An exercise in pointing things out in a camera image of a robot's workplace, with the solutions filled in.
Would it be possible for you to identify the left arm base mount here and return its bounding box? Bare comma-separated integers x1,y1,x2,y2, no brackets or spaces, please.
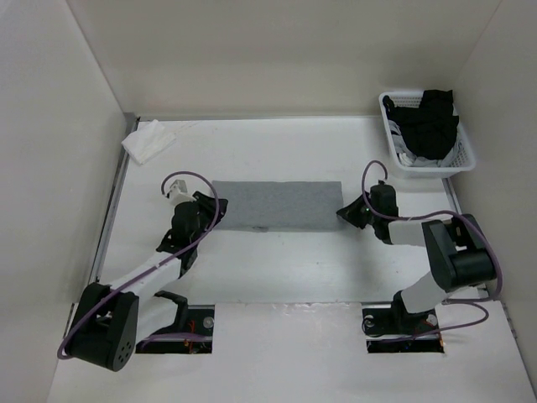
136,306,215,355

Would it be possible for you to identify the folded white tank top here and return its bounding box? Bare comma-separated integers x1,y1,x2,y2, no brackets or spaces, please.
122,119,176,165

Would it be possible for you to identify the white plastic laundry basket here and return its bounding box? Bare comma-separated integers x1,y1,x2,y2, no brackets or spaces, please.
378,90,477,179

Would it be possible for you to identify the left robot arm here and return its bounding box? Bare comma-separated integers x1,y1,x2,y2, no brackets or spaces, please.
58,191,228,372

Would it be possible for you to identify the grey tank top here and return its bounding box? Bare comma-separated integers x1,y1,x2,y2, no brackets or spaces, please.
212,181,343,232

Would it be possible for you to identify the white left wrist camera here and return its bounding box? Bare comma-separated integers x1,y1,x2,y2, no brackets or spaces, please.
164,180,196,207

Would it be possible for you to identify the black tank top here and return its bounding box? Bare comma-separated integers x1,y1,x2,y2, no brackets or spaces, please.
382,90,459,160

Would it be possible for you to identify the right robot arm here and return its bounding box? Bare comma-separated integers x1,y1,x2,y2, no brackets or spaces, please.
336,181,499,339

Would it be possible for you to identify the white garment in basket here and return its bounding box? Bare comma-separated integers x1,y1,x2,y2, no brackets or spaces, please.
388,120,460,168

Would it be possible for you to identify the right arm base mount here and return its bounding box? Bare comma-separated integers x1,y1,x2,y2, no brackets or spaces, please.
362,305,444,353

